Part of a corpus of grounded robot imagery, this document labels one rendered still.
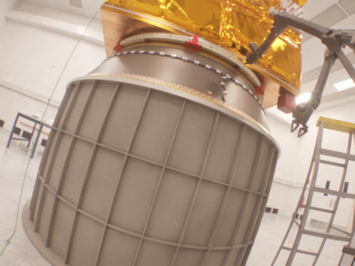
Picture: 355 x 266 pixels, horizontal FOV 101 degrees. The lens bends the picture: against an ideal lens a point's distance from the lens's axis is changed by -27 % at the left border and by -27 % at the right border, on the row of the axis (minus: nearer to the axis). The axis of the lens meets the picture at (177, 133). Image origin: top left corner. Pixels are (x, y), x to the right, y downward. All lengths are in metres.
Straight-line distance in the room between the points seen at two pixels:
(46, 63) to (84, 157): 7.03
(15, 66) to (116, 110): 7.69
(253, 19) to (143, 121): 1.49
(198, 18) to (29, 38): 7.92
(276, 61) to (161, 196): 1.51
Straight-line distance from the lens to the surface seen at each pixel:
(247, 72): 1.68
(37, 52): 8.45
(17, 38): 9.31
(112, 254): 1.16
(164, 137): 1.02
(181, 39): 1.54
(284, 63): 2.02
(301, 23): 1.09
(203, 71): 1.34
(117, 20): 1.77
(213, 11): 1.87
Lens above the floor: 0.77
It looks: 11 degrees up
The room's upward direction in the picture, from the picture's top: 17 degrees clockwise
